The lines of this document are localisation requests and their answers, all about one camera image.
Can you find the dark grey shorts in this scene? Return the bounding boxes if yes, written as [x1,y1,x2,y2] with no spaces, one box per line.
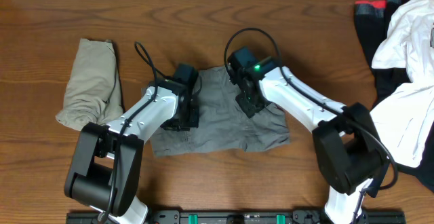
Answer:
[151,67,290,157]

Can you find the light khaki green shorts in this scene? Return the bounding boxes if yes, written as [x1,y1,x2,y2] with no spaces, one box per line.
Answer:
[56,38,123,131]

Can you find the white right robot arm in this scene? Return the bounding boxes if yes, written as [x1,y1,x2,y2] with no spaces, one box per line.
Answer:
[225,47,389,223]

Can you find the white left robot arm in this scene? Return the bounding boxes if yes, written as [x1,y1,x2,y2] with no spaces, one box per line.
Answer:
[64,64,199,223]

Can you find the black and red garment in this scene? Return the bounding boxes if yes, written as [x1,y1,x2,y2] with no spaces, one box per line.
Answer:
[354,0,410,95]

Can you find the white garment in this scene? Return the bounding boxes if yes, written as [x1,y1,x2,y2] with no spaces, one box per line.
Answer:
[370,0,433,168]

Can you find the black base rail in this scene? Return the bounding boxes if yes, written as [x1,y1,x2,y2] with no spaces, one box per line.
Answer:
[66,209,407,224]

